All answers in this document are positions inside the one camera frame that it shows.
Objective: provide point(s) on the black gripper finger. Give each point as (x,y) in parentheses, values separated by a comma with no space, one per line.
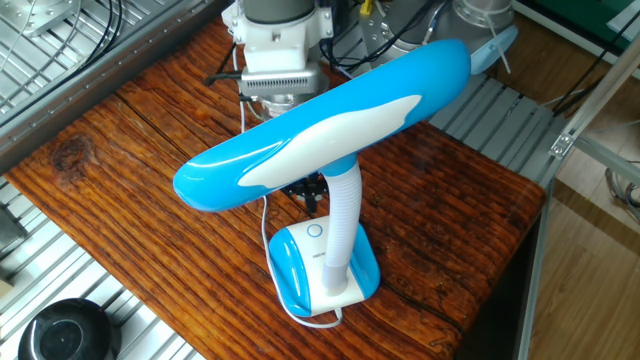
(316,186)
(297,189)

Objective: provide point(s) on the blue white desk lamp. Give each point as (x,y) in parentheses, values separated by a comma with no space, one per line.
(300,140)

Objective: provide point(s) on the brown wooden board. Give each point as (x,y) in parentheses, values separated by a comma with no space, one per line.
(150,225)

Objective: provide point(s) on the yellow plastic clip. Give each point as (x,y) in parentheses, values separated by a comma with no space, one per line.
(366,7)

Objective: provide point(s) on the grey aluminium beam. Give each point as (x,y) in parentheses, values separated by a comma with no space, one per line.
(75,105)

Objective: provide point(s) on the black round speaker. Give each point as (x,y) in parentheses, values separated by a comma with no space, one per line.
(65,332)

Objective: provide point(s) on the silver plate with holes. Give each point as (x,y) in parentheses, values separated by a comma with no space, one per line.
(45,15)

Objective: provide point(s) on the green board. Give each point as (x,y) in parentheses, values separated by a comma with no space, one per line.
(575,15)

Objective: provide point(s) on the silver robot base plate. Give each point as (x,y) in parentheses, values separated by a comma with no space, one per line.
(375,47)

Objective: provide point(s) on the grey table edge rail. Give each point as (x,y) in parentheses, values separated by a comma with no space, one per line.
(537,275)

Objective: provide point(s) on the aluminium frame rail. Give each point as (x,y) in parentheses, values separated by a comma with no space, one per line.
(610,160)

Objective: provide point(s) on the aluminium frame post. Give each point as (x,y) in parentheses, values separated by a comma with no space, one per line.
(600,85)

